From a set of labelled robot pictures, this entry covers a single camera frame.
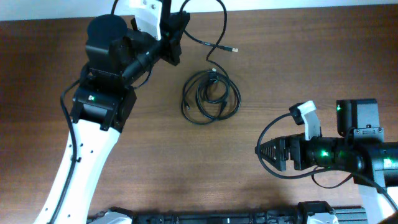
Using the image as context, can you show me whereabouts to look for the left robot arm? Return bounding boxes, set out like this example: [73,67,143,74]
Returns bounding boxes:
[36,1,190,223]

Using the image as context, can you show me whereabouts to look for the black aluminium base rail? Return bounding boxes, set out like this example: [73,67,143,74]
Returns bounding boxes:
[86,201,369,224]

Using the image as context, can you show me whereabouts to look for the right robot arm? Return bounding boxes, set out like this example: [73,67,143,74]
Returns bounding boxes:
[254,99,397,223]

